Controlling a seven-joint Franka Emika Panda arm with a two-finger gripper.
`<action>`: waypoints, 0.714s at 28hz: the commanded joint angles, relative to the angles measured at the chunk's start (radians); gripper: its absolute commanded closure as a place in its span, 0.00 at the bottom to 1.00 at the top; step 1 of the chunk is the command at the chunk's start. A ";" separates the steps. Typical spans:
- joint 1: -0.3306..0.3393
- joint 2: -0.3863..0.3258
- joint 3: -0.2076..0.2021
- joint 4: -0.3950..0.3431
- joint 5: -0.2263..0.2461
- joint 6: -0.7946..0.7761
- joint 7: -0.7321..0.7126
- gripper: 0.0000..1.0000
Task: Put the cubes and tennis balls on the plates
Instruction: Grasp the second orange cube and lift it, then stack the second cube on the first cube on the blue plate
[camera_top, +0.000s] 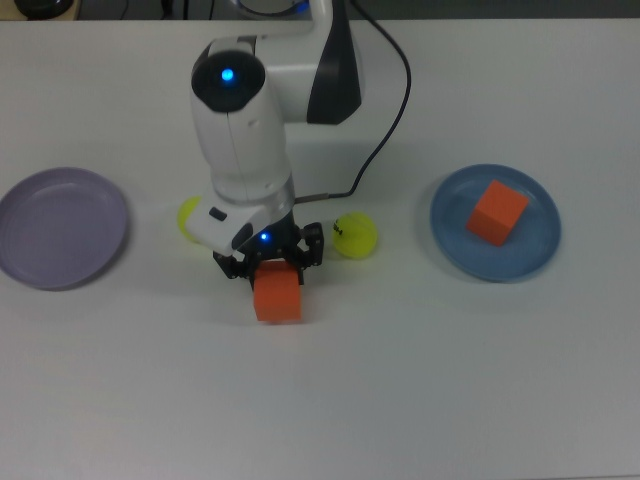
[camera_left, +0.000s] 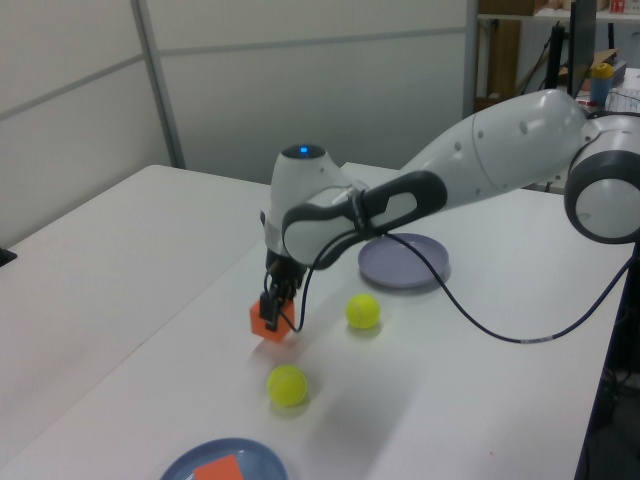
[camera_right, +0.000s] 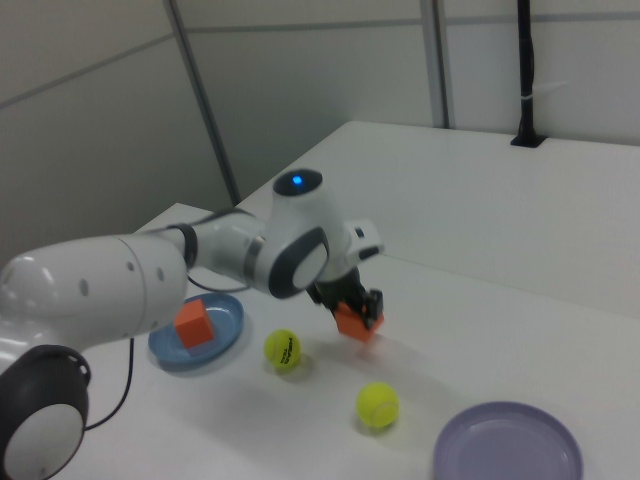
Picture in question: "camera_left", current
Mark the black monitor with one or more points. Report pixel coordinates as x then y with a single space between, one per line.
582 40

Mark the grey partition post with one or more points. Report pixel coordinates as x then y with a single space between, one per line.
160 90
471 60

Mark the orange foam cube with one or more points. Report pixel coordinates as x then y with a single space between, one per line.
287 325
220 470

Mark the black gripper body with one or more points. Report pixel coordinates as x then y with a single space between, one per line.
284 272

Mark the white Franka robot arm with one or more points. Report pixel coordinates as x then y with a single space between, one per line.
500 150

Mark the black monitor stand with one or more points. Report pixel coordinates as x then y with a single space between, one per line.
556 55

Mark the blue bottle yellow cap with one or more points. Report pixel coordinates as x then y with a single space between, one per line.
602 85

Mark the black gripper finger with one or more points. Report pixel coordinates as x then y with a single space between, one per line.
270 312
289 293

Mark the plain yellow tennis ball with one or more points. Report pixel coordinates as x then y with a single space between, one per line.
363 311

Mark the white shelf board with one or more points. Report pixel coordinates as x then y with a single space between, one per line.
530 17

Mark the blue plastic plate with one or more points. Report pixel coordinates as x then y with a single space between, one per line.
265 460

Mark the brown cardboard panel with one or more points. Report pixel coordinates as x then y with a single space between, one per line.
502 60

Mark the purple plastic plate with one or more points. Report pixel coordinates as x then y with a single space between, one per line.
400 265

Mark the yellow tennis ball black print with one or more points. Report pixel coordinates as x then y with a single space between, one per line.
286 385

